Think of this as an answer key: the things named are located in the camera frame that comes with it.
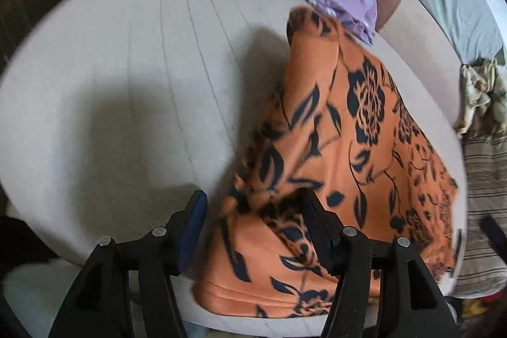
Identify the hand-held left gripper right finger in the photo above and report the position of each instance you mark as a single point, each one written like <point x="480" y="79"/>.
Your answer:
<point x="319" y="231"/>

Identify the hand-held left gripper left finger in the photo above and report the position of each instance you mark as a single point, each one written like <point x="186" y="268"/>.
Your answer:
<point x="193" y="233"/>

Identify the orange black floral blouse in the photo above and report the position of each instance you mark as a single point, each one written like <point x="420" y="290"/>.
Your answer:
<point x="336" y="132"/>

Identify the pink sofa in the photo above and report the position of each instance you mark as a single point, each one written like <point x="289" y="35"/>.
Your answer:
<point x="119" y="104"/>

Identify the striped fabric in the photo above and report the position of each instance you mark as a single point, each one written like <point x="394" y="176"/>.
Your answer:
<point x="483" y="179"/>

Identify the black smartphone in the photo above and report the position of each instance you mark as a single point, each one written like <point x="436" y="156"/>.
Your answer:
<point x="495" y="237"/>

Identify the red and yellow cloth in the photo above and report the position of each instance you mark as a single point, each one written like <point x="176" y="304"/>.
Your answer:
<point x="483" y="316"/>

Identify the cream patterned cloth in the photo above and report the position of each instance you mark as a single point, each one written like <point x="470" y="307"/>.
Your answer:
<point x="479" y="96"/>

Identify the grey cloth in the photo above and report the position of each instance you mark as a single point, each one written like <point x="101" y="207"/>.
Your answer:
<point x="459" y="5"/>

